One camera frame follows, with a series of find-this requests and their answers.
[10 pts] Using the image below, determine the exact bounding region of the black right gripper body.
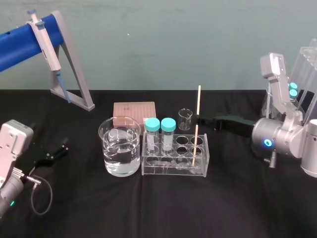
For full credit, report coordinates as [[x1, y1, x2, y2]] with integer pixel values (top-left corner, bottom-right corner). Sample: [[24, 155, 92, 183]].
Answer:
[[213, 113, 256, 140]]

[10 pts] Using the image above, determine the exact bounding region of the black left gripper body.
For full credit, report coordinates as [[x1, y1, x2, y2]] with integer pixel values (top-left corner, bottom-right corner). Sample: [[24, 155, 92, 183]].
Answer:
[[15, 148, 49, 179]]

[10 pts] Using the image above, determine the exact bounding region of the thin tan thermometer rod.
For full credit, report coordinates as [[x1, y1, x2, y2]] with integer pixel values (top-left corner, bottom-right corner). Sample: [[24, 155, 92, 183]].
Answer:
[[191, 85, 202, 167]]

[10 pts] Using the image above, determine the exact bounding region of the small empty glass beaker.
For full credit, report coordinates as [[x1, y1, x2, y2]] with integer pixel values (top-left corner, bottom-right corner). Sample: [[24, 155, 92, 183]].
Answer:
[[178, 108, 194, 131]]

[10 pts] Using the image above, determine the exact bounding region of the clear tube with teal cap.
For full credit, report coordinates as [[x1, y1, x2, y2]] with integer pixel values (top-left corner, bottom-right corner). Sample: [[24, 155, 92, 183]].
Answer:
[[145, 118, 160, 155], [160, 118, 177, 155]]

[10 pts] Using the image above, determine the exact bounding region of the clear acrylic test tube rack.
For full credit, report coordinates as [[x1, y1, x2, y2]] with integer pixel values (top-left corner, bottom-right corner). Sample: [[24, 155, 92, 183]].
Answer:
[[141, 132, 209, 178]]

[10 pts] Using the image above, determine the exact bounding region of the large glass beaker with water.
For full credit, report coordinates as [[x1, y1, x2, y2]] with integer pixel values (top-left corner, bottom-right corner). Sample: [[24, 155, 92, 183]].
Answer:
[[98, 117, 143, 178]]

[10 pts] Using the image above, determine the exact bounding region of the clear acrylic slanted tube stand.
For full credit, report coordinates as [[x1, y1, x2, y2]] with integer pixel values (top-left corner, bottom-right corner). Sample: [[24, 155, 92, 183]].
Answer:
[[262, 38, 317, 122]]

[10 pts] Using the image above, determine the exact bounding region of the pink pipette tip box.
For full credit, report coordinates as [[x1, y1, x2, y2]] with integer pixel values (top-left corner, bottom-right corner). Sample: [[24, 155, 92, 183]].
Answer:
[[113, 101, 157, 130]]

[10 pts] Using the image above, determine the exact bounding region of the black table cloth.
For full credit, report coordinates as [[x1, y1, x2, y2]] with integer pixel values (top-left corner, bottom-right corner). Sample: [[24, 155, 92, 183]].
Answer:
[[0, 89, 317, 238]]

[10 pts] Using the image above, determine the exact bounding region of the white and blue pipette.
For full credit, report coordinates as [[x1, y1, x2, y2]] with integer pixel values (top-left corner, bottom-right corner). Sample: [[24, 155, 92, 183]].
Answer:
[[26, 8, 71, 104]]

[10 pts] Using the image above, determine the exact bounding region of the blue and grey pipette stand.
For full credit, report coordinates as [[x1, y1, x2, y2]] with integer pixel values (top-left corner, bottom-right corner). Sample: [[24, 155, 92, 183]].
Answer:
[[0, 10, 96, 112]]

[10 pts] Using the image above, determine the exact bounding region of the thin dark left gripper cable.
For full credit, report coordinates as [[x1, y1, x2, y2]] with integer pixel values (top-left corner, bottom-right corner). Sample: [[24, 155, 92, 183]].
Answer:
[[24, 174, 53, 215]]

